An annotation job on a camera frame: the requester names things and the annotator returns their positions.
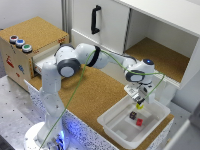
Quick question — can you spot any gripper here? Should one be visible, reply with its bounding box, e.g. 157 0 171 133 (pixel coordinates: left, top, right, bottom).
123 82 156 105

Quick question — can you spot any yellow block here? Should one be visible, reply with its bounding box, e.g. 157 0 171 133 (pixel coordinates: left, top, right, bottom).
135 102 145 111

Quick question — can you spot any purple block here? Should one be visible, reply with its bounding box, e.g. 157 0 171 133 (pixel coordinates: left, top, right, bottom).
129 111 138 121

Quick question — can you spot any pink block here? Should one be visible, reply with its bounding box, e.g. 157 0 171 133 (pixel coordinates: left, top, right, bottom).
135 118 144 127

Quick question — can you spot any white plastic box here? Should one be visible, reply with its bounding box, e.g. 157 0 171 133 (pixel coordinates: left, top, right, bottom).
96 94 172 150

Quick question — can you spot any white sliding door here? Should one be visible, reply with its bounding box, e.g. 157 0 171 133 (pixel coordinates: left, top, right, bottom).
72 0 131 47

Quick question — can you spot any white cabinet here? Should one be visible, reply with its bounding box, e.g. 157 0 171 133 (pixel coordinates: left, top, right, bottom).
69 0 200 105

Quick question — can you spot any wooden drawer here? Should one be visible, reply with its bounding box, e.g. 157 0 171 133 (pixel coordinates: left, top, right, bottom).
32 52 65 77

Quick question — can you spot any green button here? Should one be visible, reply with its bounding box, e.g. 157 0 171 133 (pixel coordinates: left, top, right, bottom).
21 43 33 54

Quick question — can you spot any blue button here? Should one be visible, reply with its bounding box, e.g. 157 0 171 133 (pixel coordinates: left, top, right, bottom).
15 38 26 49

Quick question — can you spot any red button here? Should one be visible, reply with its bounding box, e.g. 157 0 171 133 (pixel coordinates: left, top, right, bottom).
9 34 19 45

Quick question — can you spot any green cable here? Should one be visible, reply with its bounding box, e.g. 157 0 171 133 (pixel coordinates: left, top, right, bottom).
38 49 167 150

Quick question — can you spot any black door handle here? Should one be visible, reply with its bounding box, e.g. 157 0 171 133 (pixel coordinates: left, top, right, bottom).
90 4 102 36

